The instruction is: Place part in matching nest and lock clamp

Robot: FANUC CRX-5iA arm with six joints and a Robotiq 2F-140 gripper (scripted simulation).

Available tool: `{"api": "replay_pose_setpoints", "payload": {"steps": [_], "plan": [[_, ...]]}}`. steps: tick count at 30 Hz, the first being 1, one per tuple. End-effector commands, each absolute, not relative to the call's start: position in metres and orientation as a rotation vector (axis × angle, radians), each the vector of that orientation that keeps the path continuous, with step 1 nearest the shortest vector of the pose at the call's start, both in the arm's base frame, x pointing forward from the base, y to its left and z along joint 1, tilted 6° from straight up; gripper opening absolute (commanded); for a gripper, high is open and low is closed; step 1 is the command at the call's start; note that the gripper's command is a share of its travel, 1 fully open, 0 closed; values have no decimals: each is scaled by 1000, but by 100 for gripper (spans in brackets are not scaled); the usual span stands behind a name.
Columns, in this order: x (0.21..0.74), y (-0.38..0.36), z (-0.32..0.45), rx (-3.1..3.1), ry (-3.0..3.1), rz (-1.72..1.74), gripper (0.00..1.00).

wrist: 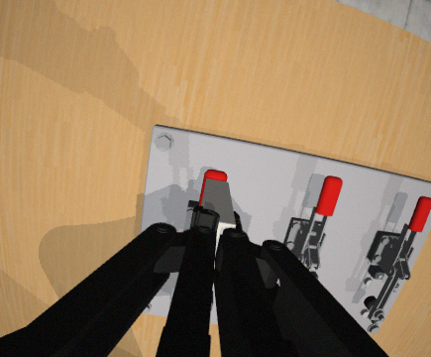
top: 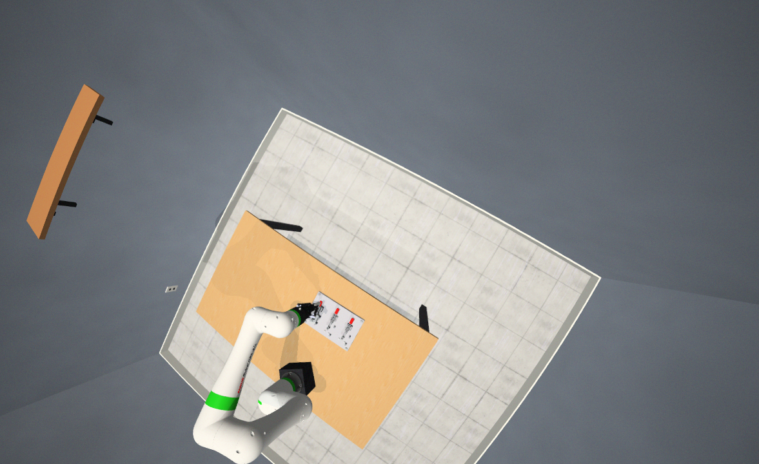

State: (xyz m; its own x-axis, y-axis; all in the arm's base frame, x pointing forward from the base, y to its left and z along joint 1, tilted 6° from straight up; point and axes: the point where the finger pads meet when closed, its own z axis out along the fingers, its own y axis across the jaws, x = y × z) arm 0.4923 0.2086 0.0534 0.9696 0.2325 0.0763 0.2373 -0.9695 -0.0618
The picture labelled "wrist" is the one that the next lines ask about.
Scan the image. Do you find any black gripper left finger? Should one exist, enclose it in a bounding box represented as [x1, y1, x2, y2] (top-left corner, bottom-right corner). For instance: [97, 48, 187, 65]
[0, 178, 220, 357]

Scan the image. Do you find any grey toggle clamp with red handle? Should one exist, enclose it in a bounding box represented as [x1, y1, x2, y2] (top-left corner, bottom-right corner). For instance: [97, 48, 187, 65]
[183, 170, 227, 231]

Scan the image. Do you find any grey fixture plate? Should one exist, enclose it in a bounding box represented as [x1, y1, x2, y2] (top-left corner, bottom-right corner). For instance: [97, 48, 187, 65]
[140, 124, 431, 334]

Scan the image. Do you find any black toggle clamp with red handle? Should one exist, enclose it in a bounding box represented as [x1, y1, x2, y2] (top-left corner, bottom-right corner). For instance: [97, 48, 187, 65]
[364, 196, 431, 322]

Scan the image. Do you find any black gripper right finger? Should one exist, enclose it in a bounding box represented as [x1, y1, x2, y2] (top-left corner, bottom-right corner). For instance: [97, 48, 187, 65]
[213, 180, 389, 357]

